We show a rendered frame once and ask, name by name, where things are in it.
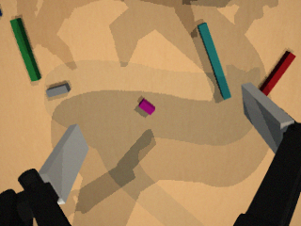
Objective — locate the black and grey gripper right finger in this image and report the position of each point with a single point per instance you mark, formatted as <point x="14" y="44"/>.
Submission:
<point x="277" y="196"/>

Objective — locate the magenta rod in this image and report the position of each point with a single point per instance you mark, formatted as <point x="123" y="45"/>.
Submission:
<point x="146" y="106"/>

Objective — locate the turquoise rod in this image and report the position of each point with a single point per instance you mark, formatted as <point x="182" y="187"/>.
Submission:
<point x="214" y="59"/>

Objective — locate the grey rectangular block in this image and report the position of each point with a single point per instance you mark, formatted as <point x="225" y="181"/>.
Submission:
<point x="58" y="90"/>

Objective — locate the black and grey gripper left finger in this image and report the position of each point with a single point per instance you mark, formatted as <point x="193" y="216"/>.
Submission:
<point x="46" y="189"/>

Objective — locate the green rod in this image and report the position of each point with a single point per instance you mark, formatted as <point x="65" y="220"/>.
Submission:
<point x="24" y="46"/>

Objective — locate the dark red rod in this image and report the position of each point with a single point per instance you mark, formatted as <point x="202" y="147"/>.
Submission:
<point x="277" y="72"/>

